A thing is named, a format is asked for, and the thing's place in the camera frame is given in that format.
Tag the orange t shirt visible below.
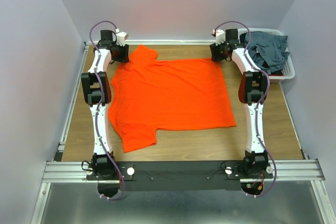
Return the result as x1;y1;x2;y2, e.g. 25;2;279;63
108;45;236;153

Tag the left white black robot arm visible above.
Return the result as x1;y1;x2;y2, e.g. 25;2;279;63
81;28;129;181

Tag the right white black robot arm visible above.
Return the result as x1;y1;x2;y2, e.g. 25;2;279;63
210;29;270;178

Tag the white laundry basket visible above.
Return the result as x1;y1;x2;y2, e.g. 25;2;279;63
238;28;295;83

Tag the grey blue t shirt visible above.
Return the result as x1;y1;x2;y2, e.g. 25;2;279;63
244;31;290;76

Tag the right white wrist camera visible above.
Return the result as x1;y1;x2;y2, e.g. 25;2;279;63
215;29;226;46

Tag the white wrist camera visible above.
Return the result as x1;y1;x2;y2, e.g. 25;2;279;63
116;31;129;46
215;29;226;46

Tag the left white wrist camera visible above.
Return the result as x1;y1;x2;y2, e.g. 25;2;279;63
116;31;129;46

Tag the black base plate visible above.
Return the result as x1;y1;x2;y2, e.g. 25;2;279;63
81;160;273;195

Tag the aluminium frame rail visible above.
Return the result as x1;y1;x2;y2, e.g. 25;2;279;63
31;159;335;223

